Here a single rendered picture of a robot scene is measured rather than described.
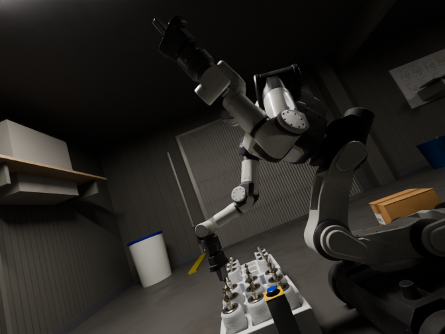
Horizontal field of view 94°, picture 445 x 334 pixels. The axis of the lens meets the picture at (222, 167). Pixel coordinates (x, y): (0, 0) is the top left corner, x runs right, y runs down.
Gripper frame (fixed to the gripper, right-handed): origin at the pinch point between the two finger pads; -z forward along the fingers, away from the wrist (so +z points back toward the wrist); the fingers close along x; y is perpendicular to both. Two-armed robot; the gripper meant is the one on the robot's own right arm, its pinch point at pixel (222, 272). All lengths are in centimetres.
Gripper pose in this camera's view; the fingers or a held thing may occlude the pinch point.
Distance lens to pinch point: 116.3
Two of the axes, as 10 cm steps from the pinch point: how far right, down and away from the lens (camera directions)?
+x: 5.5, -0.4, 8.3
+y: -7.5, 4.1, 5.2
